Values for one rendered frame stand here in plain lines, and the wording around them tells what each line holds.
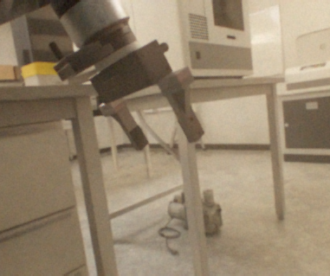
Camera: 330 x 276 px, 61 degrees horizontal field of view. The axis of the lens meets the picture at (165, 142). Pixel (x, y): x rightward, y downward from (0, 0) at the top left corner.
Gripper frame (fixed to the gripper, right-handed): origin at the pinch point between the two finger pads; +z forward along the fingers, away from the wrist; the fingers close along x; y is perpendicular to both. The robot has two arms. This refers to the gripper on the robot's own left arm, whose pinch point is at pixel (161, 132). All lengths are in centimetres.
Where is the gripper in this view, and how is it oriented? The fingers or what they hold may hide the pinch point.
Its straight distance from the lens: 46.4
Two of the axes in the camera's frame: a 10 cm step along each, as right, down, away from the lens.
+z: 4.7, 8.3, 3.1
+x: -6.7, 1.1, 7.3
